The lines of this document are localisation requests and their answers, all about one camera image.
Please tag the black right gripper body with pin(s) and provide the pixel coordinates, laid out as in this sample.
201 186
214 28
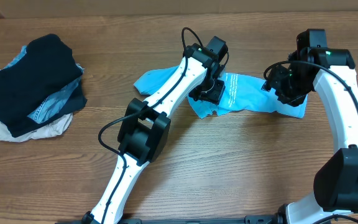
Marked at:
293 86

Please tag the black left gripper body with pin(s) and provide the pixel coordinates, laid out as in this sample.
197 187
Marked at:
209 89

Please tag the light blue printed t-shirt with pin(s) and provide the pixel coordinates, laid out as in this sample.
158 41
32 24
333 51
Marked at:
242 92

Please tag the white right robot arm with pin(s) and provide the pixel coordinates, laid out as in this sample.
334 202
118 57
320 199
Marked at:
331 73

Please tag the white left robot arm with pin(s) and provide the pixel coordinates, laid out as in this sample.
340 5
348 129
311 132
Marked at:
145 126

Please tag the blue denim garment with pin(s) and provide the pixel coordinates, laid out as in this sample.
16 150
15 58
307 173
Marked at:
54 103

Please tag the black folded garment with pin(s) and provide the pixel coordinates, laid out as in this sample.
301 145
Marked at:
46 68

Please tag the beige folded garment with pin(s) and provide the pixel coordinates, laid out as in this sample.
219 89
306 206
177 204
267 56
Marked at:
50 130

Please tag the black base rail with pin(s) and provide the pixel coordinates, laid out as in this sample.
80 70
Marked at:
249 219

